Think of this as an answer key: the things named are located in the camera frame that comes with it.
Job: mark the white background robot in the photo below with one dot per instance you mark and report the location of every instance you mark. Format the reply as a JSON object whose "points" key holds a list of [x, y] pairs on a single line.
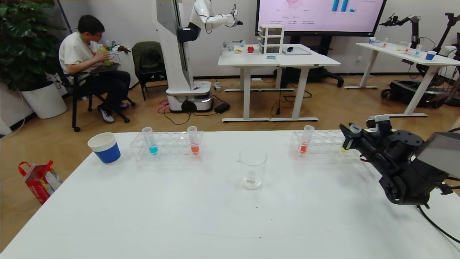
{"points": [[176, 54]]}

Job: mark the blue pigment test tube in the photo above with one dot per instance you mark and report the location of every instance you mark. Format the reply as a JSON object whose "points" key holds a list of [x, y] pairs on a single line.
{"points": [[152, 147]]}

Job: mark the dark laptop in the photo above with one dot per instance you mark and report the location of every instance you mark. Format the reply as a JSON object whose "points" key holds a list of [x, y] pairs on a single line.
{"points": [[106, 68]]}

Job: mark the long white desk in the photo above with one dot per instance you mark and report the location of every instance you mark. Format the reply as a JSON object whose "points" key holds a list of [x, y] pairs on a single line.
{"points": [[388, 48]]}

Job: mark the clear glass beaker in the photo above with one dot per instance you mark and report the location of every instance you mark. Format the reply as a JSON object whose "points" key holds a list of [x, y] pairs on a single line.
{"points": [[252, 169]]}

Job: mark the white power strip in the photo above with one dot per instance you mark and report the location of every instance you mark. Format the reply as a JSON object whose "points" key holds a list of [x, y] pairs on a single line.
{"points": [[217, 86]]}

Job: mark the black power adapter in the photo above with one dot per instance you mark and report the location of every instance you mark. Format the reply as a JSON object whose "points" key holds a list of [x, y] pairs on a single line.
{"points": [[222, 108]]}

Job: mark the chair with green jacket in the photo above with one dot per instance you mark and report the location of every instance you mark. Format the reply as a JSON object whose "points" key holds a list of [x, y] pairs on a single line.
{"points": [[149, 57]]}

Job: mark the white desk with tray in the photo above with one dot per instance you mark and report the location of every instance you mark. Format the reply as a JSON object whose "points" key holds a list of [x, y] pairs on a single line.
{"points": [[309, 60]]}

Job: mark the white plant pot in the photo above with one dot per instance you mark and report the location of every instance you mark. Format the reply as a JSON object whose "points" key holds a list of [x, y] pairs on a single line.
{"points": [[45, 102]]}

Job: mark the red pigment test tube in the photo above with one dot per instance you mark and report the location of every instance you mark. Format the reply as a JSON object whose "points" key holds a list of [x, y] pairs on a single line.
{"points": [[194, 145], [304, 145]]}

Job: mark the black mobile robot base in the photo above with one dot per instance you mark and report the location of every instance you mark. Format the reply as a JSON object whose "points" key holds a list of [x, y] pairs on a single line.
{"points": [[402, 91]]}

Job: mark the seated person white shirt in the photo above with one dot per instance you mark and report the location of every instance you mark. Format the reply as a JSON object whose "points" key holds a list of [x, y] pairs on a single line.
{"points": [[79, 50]]}

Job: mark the white clear drawer unit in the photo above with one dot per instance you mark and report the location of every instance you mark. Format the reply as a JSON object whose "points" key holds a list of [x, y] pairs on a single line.
{"points": [[271, 39]]}

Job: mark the large green potted plant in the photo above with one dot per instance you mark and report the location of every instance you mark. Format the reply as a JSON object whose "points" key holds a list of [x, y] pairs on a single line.
{"points": [[21, 36]]}

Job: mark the blue white paper cup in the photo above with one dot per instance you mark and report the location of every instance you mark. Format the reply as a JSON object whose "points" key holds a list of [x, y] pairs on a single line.
{"points": [[106, 151]]}

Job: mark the black office chair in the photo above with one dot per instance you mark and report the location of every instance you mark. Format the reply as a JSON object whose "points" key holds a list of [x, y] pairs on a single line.
{"points": [[74, 104]]}

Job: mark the black display stand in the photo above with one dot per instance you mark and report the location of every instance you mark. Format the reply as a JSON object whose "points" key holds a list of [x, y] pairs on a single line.
{"points": [[325, 73]]}

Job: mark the grey flat tray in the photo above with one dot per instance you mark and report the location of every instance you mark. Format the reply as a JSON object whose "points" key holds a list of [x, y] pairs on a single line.
{"points": [[301, 52]]}

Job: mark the clear acrylic test tube rack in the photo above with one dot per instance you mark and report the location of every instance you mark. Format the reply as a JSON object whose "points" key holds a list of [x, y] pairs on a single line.
{"points": [[172, 145], [321, 145]]}

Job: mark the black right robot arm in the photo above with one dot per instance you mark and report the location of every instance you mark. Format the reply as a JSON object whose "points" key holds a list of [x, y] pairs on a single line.
{"points": [[406, 176]]}

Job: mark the red paper shopping bag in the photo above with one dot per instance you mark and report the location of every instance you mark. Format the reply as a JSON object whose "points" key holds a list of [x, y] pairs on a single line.
{"points": [[39, 181]]}

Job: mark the white desk with apple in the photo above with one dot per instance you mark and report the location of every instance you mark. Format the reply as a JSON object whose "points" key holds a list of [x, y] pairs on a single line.
{"points": [[248, 59]]}

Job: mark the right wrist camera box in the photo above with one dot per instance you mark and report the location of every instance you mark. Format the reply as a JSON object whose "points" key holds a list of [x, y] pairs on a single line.
{"points": [[377, 119]]}

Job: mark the large wall display screen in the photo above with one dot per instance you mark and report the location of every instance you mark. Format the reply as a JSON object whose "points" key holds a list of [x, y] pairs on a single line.
{"points": [[323, 18]]}

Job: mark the grey device on desk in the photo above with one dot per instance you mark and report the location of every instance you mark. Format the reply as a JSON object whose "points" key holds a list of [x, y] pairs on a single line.
{"points": [[233, 44]]}

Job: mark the small blue cup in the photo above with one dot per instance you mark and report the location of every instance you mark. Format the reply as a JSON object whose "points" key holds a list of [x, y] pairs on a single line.
{"points": [[430, 55]]}

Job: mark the black background robot arm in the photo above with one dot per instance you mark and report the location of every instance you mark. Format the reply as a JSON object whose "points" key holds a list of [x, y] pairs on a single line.
{"points": [[395, 21]]}

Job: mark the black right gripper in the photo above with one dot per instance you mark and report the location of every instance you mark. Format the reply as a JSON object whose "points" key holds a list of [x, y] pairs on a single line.
{"points": [[348, 140]]}

